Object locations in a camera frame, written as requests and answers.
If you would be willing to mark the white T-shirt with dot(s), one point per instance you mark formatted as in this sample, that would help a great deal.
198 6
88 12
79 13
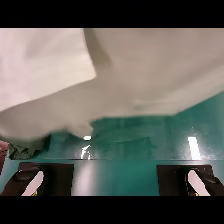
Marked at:
140 70

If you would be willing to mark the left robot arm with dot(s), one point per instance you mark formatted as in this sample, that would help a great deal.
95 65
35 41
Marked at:
31 181

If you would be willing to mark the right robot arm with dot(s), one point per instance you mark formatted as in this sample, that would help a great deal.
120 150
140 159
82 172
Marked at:
196 181

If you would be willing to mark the dark green garment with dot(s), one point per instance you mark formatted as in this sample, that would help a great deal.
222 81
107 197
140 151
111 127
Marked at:
25 148

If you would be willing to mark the red garment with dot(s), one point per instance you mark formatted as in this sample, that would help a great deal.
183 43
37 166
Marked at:
2 153

